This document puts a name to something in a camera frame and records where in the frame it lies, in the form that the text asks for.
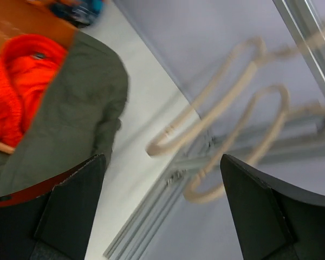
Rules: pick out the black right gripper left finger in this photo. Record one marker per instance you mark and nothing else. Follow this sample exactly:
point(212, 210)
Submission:
point(52, 219)

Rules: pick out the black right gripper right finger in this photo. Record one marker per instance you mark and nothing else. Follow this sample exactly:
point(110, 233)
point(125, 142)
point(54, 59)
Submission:
point(273, 218)

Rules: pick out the olive green shorts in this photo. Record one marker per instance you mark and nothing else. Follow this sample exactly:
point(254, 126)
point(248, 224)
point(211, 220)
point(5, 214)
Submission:
point(78, 117)

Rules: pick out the bright orange shorts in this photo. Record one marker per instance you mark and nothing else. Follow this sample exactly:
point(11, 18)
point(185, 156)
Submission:
point(28, 64)

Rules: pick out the blue orange patterned shorts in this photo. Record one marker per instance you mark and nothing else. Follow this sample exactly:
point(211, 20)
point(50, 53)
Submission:
point(80, 14)

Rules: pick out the orange plastic basket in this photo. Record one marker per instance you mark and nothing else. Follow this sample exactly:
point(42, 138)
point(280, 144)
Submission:
point(32, 17)

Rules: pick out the aluminium frame rail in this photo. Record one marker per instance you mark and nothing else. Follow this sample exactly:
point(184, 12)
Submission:
point(268, 113)

